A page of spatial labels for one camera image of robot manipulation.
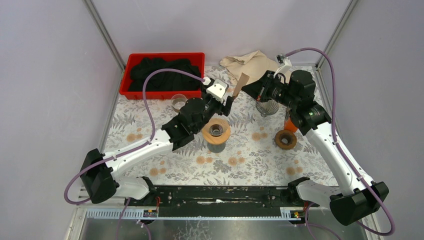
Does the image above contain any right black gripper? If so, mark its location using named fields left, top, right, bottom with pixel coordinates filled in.
left=241, top=70, right=298, bottom=110

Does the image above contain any clear glass dripper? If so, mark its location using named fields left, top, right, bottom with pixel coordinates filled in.
left=206, top=118, right=229, bottom=137

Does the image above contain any light wooden ring holder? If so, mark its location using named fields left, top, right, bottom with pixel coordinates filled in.
left=201, top=123, right=231, bottom=144

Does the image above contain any brown paper coffee filter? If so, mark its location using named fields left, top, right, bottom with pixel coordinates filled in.
left=232, top=73, right=250, bottom=99

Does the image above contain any orange coffee filter box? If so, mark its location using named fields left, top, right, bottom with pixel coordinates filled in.
left=283, top=106, right=298, bottom=133

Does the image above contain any glass coffee carafe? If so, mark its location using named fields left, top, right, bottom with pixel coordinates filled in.
left=207, top=141, right=226, bottom=153

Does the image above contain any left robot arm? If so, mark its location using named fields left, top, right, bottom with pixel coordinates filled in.
left=80, top=93, right=235, bottom=206

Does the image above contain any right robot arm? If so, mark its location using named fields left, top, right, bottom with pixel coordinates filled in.
left=242, top=70, right=389, bottom=226

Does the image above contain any grey ribbed glass dripper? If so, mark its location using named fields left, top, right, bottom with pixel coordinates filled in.
left=255, top=100, right=279, bottom=118

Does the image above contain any beige cloth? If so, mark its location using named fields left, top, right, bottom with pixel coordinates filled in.
left=219, top=50, right=279, bottom=85

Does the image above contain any small glass beaker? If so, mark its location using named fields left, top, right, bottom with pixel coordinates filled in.
left=170, top=94, right=187, bottom=113

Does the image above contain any black cloth in bin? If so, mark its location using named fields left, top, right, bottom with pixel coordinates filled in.
left=128, top=57, right=201, bottom=92

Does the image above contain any red plastic bin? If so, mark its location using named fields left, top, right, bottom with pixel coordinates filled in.
left=119, top=52, right=205, bottom=100

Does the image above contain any floral patterned table mat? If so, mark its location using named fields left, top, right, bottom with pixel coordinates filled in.
left=105, top=64, right=347, bottom=187

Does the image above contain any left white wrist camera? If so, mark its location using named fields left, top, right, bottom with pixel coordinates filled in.
left=202, top=77, right=229, bottom=104

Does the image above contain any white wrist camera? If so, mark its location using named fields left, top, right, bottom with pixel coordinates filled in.
left=202, top=77, right=229, bottom=104
left=273, top=54, right=293, bottom=78

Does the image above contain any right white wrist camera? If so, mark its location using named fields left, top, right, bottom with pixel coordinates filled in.
left=273, top=54, right=293, bottom=78

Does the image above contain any dark wooden ring holder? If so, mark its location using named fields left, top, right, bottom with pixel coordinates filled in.
left=274, top=129, right=297, bottom=150

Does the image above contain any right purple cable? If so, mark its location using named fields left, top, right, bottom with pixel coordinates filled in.
left=284, top=47, right=396, bottom=240

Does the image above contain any purple cable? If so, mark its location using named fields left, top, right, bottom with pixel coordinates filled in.
left=284, top=47, right=396, bottom=240
left=63, top=68, right=206, bottom=240

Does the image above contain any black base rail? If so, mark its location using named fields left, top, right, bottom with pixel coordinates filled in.
left=126, top=185, right=307, bottom=221

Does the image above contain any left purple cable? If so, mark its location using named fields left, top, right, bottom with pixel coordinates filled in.
left=63, top=68, right=206, bottom=240

